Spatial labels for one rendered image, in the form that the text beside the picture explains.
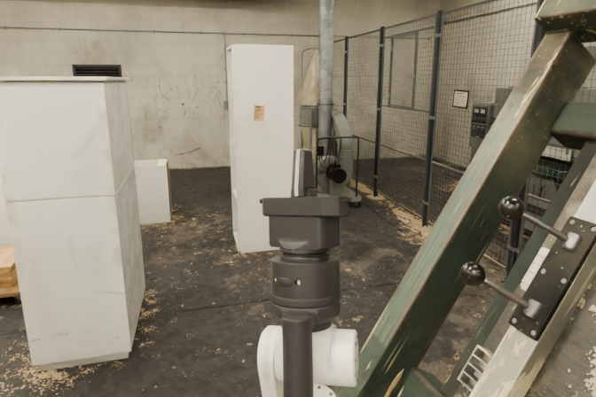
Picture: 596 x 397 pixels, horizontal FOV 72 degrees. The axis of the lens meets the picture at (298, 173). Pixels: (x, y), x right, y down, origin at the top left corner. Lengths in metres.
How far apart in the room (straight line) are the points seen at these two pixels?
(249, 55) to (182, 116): 4.56
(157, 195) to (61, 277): 2.68
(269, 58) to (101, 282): 2.40
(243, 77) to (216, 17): 4.54
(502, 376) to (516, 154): 0.44
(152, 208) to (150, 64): 3.71
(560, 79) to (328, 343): 0.74
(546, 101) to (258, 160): 3.31
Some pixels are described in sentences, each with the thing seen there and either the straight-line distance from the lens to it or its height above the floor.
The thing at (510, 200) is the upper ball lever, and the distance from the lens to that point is 0.72.
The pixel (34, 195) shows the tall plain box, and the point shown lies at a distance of 2.69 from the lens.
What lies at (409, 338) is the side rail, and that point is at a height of 1.21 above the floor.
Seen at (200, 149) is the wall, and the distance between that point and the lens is 8.45.
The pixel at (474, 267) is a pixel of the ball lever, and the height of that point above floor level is 1.45.
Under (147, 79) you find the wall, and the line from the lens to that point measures 8.38.
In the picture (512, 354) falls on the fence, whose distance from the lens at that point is 0.77.
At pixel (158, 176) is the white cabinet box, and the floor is 0.59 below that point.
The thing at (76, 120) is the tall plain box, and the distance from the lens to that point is 2.55.
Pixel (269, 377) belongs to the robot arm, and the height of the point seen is 1.38.
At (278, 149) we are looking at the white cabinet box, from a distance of 4.07.
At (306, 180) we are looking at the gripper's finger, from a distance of 0.52.
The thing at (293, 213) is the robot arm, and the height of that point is 1.57.
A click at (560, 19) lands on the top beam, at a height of 1.85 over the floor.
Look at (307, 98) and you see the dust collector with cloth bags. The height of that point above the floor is 1.46.
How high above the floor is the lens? 1.73
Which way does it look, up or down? 13 degrees down
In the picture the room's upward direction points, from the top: straight up
